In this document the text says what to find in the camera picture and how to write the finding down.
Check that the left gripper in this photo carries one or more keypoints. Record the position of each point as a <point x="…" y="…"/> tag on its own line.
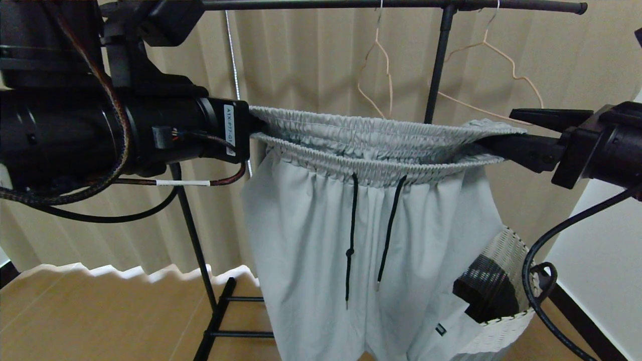
<point x="170" y="130"/>

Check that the pale grey shorts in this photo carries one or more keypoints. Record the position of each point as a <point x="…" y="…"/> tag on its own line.
<point x="326" y="250"/>

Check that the pink clothes hanger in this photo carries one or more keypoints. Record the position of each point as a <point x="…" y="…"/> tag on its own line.
<point x="389" y="85"/>
<point x="481" y="108"/>

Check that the white laundry basket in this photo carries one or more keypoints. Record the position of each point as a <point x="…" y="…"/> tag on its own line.
<point x="506" y="326"/>

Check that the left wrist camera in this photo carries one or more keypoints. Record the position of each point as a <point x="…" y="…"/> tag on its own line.
<point x="165" y="20"/>

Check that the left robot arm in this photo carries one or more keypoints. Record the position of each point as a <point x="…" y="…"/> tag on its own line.
<point x="40" y="40"/>

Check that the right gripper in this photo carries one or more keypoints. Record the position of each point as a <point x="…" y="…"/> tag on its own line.
<point x="612" y="145"/>

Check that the black clothes rack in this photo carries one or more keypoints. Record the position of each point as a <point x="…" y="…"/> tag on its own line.
<point x="439" y="65"/>

